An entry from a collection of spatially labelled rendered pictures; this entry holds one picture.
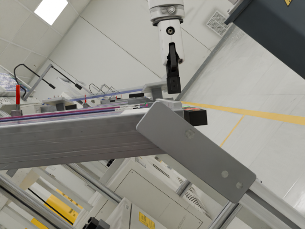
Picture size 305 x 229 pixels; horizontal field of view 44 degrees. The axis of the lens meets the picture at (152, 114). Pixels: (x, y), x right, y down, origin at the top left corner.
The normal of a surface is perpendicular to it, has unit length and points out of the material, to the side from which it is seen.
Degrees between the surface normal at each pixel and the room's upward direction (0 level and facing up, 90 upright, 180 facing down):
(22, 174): 90
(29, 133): 90
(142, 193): 90
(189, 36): 90
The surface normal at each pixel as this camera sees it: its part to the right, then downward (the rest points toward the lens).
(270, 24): -0.53, 0.74
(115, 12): 0.04, 0.05
